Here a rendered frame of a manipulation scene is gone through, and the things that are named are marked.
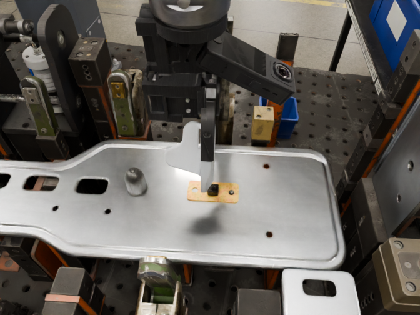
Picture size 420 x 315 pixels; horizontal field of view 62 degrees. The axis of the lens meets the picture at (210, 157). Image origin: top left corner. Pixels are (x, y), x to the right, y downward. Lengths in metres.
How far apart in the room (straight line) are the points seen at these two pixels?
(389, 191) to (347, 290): 0.16
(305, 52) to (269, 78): 2.34
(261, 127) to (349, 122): 0.60
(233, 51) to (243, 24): 2.58
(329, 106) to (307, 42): 1.63
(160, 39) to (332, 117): 0.89
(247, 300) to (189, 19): 0.37
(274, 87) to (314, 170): 0.28
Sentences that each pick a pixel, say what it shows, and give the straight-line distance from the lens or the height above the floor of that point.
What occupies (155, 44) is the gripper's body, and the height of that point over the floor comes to 1.29.
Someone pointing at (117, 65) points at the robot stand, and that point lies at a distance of 1.32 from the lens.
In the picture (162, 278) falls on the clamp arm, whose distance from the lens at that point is 0.40.
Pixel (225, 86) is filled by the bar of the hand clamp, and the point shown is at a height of 1.11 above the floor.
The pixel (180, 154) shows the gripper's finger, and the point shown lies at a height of 1.17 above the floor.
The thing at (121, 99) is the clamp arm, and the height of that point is 1.06.
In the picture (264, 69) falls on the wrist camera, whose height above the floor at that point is 1.25.
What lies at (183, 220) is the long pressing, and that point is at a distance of 0.55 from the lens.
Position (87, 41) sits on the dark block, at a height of 1.12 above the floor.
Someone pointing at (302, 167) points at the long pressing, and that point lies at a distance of 0.62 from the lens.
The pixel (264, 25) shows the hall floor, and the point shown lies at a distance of 2.96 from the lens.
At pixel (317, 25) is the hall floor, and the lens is 3.05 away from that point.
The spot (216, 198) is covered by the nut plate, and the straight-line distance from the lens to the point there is 0.56.
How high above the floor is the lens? 1.48
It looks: 51 degrees down
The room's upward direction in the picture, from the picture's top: straight up
